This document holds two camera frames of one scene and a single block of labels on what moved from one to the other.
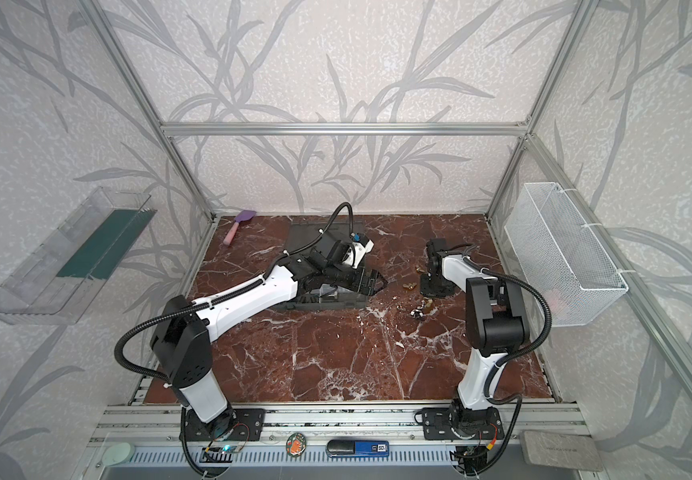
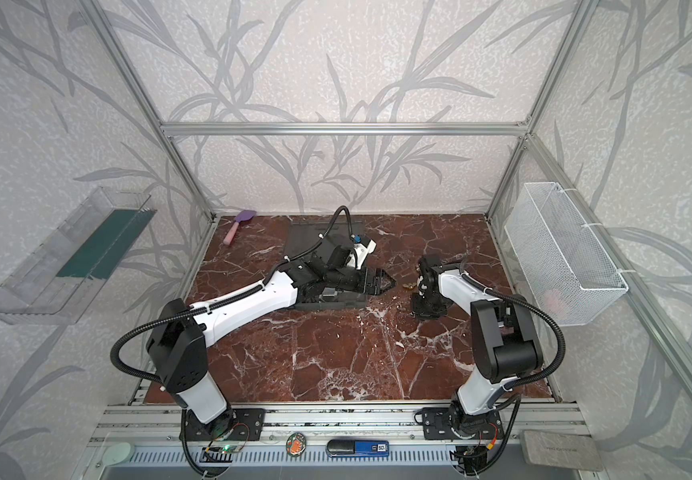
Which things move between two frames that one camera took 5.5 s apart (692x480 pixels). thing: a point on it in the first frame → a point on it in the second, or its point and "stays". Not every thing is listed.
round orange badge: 296,444 stays
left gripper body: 349,276 stays
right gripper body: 434,279 → 425,298
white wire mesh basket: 568,275 stays
